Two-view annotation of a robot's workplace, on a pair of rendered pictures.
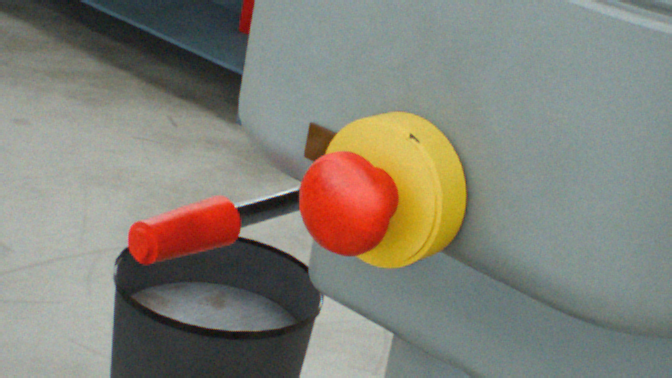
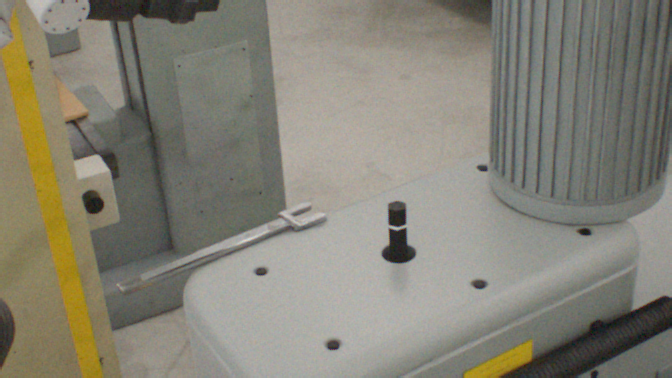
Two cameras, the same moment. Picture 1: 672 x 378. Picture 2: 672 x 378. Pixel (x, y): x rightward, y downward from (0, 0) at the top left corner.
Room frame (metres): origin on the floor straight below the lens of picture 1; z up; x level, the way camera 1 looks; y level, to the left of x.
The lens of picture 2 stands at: (-0.16, -0.45, 2.51)
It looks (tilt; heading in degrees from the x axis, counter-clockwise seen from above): 31 degrees down; 25
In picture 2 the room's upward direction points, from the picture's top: 4 degrees counter-clockwise
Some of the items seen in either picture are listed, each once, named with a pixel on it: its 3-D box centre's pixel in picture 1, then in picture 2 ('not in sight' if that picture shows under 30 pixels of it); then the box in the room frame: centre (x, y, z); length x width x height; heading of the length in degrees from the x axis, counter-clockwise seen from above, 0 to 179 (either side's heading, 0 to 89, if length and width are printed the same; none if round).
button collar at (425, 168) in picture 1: (391, 189); not in sight; (0.48, -0.02, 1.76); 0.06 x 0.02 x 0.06; 54
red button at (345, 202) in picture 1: (354, 201); not in sight; (0.46, -0.01, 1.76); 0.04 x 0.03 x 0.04; 54
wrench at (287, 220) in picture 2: not in sight; (223, 247); (0.61, 0.03, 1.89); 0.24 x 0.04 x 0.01; 145
